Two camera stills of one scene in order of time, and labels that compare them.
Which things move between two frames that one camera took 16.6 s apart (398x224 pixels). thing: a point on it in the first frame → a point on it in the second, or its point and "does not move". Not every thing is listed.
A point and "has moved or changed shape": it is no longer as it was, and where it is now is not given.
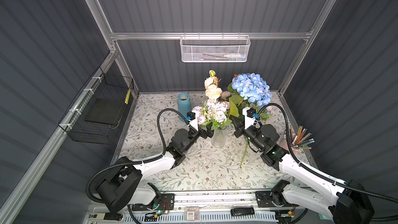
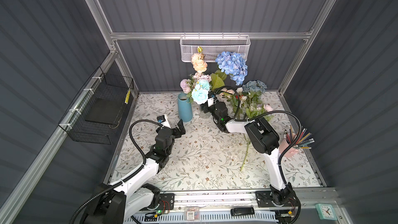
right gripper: x=239 y=128 → x=205 y=108
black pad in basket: x=104 y=111 does not move
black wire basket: x=98 y=109 does not move
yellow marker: x=127 y=97 does not move
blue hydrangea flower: x=253 y=87 → x=233 y=65
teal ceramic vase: x=184 y=105 does not move
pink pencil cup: x=284 y=144 does not move
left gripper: x=207 y=132 → x=177 y=134
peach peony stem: x=212 y=90 → x=198 y=60
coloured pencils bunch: x=300 y=140 does not move
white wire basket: x=215 y=49 does not move
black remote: x=242 y=211 does not move
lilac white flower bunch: x=214 y=112 has moved or changed shape
